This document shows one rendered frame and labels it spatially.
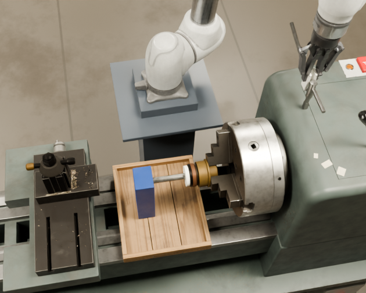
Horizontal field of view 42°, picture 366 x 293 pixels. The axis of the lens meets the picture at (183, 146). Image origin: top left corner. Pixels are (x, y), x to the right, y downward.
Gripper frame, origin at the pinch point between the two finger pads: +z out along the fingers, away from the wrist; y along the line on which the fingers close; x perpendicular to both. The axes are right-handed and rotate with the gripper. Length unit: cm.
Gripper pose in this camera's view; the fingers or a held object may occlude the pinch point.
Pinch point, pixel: (309, 79)
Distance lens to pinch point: 149.1
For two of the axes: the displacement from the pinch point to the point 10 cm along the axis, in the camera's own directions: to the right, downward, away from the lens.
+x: 1.8, 8.3, -5.2
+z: -0.3, 5.4, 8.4
